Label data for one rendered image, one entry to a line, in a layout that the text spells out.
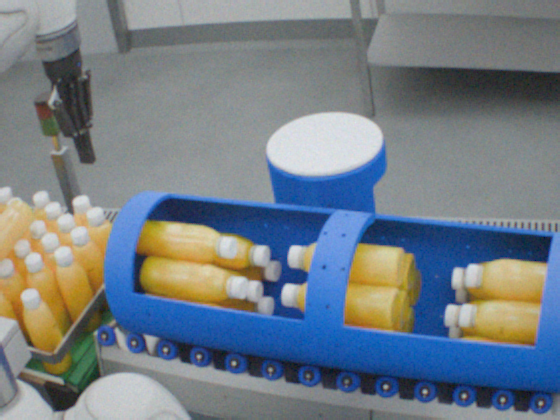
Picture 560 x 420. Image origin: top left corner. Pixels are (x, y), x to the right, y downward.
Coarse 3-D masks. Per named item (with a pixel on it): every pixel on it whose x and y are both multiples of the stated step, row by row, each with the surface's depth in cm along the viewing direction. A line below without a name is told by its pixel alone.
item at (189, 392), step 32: (224, 352) 178; (160, 384) 179; (192, 384) 176; (448, 384) 161; (192, 416) 184; (224, 416) 176; (256, 416) 172; (288, 416) 169; (320, 416) 166; (352, 416) 164; (384, 416) 161; (416, 416) 158
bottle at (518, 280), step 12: (492, 264) 147; (504, 264) 146; (516, 264) 145; (528, 264) 145; (540, 264) 144; (480, 276) 148; (492, 276) 146; (504, 276) 145; (516, 276) 144; (528, 276) 143; (540, 276) 142; (492, 288) 146; (504, 288) 145; (516, 288) 144; (528, 288) 143; (540, 288) 142; (528, 300) 145; (540, 300) 143
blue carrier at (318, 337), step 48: (144, 192) 175; (288, 240) 179; (336, 240) 152; (384, 240) 170; (432, 240) 165; (480, 240) 160; (528, 240) 155; (336, 288) 148; (432, 288) 170; (192, 336) 164; (240, 336) 158; (288, 336) 154; (336, 336) 150; (384, 336) 146; (432, 336) 143; (480, 384) 147; (528, 384) 141
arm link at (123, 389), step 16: (96, 384) 114; (112, 384) 114; (128, 384) 114; (144, 384) 114; (80, 400) 113; (96, 400) 111; (112, 400) 111; (128, 400) 111; (144, 400) 111; (160, 400) 112; (176, 400) 117; (64, 416) 116; (80, 416) 111; (96, 416) 109; (112, 416) 109; (128, 416) 109; (144, 416) 109; (160, 416) 111; (176, 416) 114
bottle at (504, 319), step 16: (480, 304) 147; (496, 304) 144; (512, 304) 143; (528, 304) 143; (480, 320) 145; (496, 320) 143; (512, 320) 142; (528, 320) 141; (496, 336) 144; (512, 336) 143; (528, 336) 141
